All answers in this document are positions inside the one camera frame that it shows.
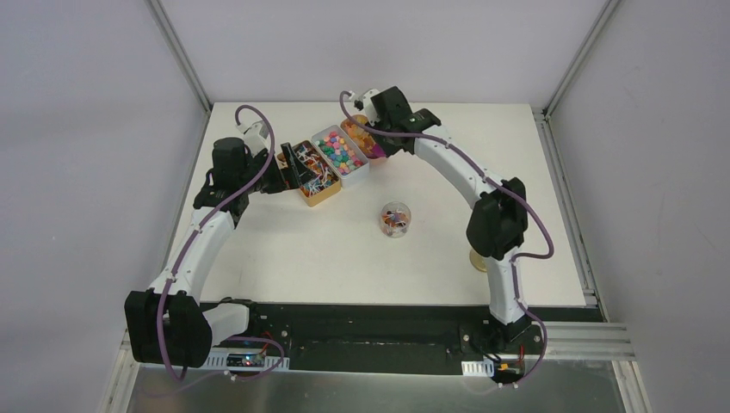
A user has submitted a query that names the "yellow tin of lollipops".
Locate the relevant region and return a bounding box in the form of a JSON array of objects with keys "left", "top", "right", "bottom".
[{"left": 276, "top": 140, "right": 342, "bottom": 207}]

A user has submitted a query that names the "purple plastic scoop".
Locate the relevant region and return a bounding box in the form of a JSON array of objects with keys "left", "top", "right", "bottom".
[{"left": 367, "top": 145, "right": 387, "bottom": 159}]

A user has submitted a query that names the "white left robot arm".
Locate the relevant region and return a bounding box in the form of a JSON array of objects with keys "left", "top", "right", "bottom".
[{"left": 124, "top": 120, "right": 313, "bottom": 368}]

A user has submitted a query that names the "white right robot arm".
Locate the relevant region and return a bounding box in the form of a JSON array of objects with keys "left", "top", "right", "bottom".
[{"left": 351, "top": 87, "right": 531, "bottom": 353}]

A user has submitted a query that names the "pink tin of gummy candies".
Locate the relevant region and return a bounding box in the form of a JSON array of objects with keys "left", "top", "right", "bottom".
[{"left": 340, "top": 119, "right": 387, "bottom": 164}]

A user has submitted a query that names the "clear plastic cup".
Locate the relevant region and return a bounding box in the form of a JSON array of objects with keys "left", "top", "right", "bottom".
[{"left": 379, "top": 201, "right": 411, "bottom": 238}]

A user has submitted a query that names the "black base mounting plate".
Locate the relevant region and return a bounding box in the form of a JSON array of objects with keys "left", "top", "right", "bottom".
[{"left": 196, "top": 300, "right": 606, "bottom": 378}]

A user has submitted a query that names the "gold round lid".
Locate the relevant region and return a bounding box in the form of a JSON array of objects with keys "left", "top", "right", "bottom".
[{"left": 469, "top": 249, "right": 487, "bottom": 273}]

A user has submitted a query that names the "left controller board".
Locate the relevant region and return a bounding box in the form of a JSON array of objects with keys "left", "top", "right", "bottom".
[{"left": 226, "top": 353, "right": 265, "bottom": 368}]

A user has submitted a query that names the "controller board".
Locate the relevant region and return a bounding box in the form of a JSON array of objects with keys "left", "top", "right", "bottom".
[
  {"left": 226, "top": 353, "right": 265, "bottom": 368},
  {"left": 492, "top": 361, "right": 525, "bottom": 385}
]

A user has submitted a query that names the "right controller board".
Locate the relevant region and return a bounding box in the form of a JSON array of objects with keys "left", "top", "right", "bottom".
[{"left": 492, "top": 361, "right": 525, "bottom": 385}]

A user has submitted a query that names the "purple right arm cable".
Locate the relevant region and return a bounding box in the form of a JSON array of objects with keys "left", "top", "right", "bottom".
[{"left": 339, "top": 90, "right": 555, "bottom": 391}]

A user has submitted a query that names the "aluminium frame post left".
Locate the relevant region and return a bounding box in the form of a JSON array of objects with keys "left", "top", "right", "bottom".
[{"left": 145, "top": 0, "right": 213, "bottom": 115}]

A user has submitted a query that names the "aluminium frame post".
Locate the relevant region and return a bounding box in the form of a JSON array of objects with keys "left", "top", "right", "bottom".
[
  {"left": 542, "top": 0, "right": 623, "bottom": 120},
  {"left": 145, "top": 0, "right": 213, "bottom": 115}
]

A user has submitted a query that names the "aluminium frame post right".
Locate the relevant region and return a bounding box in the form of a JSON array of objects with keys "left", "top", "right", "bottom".
[{"left": 542, "top": 0, "right": 623, "bottom": 120}]

